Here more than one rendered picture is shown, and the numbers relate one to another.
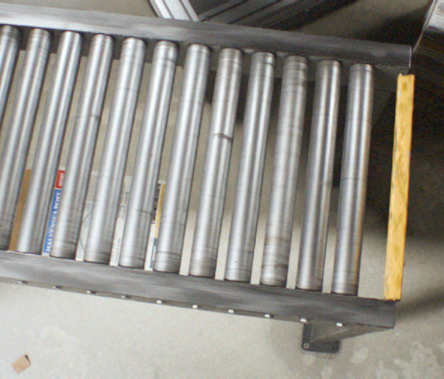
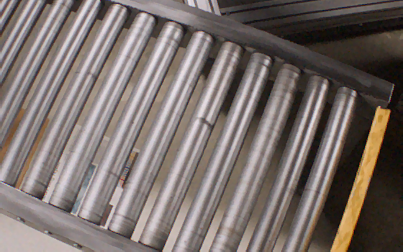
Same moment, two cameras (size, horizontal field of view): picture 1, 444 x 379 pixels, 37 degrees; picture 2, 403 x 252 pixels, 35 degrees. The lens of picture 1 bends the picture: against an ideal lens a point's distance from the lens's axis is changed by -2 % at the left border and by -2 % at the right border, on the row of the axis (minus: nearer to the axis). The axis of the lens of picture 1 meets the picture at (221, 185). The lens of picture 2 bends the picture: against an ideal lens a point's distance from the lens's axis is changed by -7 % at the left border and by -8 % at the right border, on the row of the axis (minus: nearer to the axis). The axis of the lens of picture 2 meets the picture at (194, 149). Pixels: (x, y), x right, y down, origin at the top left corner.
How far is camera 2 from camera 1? 0.09 m
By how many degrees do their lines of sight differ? 4
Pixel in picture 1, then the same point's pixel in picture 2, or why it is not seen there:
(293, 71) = (285, 78)
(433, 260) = not seen: outside the picture
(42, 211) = (24, 149)
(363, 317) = not seen: outside the picture
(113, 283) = (68, 230)
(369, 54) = (356, 81)
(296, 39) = (295, 50)
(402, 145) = (365, 171)
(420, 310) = not seen: outside the picture
